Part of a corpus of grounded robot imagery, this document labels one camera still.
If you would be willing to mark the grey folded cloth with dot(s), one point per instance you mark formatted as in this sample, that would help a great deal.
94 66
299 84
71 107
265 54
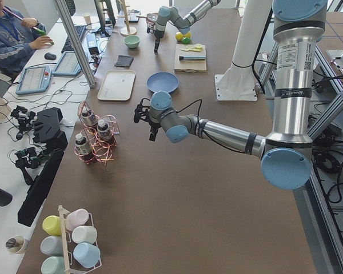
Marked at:
124 61

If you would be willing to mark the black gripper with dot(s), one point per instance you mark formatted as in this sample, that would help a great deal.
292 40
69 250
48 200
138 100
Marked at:
159 33
152 126

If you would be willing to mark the whole yellow lemon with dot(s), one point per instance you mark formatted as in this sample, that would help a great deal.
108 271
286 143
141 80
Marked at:
179 36
187 35

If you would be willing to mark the mint green plastic cup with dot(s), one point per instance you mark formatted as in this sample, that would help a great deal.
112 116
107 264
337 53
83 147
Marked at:
53 265

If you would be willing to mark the cream rabbit tray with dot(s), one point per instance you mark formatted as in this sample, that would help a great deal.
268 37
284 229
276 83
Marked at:
117 85

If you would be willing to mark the blue teach pendant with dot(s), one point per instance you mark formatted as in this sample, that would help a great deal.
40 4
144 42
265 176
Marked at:
34 80
67 65

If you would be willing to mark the green lime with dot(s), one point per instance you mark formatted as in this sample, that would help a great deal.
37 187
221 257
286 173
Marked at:
185 41

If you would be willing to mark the yellow plastic knife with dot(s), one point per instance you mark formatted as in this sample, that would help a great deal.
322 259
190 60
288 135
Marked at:
192 49

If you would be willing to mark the wooden cup tree stand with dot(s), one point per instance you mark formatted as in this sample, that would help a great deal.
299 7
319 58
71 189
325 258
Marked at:
127 30

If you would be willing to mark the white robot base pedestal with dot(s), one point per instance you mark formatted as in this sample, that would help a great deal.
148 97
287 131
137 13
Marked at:
237 83

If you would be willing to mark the white wire cup rack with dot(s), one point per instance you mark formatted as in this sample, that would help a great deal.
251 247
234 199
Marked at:
71 265

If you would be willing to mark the mint green bowl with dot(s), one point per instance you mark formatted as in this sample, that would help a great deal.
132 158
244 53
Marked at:
132 41

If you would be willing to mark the blue plate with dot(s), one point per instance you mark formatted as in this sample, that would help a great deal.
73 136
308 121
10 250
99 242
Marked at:
162 81

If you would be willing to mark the pale grey plastic cup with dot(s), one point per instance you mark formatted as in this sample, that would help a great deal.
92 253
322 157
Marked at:
52 246

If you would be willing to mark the black computer mouse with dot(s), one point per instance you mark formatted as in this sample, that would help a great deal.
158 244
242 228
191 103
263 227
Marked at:
50 56

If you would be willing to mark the steel muddler black tip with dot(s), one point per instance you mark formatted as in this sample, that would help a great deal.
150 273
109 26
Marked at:
191 58

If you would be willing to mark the white plastic cup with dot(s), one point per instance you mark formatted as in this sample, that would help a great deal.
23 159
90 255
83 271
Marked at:
84 233

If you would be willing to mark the yellow green plastic cup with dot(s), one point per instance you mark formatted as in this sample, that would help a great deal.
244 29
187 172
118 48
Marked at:
52 225

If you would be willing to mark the paper cup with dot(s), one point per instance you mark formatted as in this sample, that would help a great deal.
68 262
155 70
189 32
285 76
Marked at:
17 244

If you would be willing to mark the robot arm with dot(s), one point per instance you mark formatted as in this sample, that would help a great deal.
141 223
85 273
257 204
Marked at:
286 151
183 24

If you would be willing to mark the seated person blue hoodie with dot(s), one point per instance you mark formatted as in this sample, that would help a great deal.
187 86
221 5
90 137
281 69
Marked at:
18 39

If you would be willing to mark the dark tea bottle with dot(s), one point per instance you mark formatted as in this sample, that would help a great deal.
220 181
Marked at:
104 132
88 117
84 149

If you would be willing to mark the light blue plastic cup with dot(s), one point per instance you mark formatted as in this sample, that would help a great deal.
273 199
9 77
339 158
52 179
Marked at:
87 254

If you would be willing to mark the pale pink plastic cup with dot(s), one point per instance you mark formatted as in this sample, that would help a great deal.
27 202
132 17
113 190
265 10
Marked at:
76 218

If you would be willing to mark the copper wire bottle rack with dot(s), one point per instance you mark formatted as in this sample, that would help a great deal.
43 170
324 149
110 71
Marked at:
103 151

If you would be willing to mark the bamboo cutting board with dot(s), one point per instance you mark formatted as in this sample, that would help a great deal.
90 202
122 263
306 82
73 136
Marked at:
190 66

